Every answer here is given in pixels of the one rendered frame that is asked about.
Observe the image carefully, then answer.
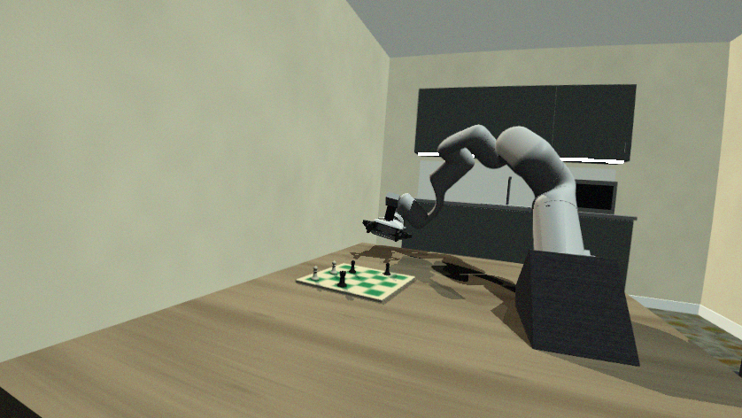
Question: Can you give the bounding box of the green and cream chessboard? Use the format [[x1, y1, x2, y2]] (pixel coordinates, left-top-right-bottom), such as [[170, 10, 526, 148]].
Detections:
[[296, 263, 415, 303]]

